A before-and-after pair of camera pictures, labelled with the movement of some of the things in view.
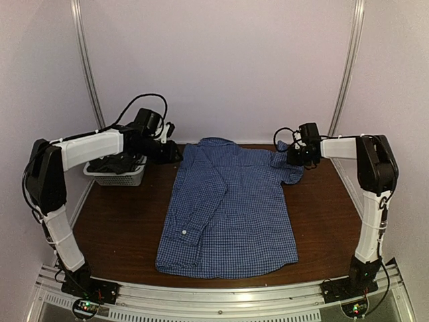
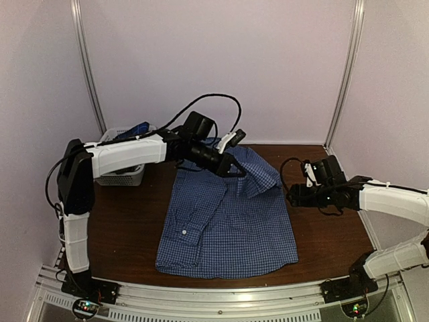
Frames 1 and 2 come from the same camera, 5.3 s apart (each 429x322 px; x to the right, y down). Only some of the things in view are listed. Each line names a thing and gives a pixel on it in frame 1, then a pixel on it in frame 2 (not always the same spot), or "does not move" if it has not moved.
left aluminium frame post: (77, 11) does not move
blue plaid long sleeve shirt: (228, 215) does not move
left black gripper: (169, 155) to (226, 160)
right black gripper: (291, 159) to (299, 199)
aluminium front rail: (298, 302) does not move
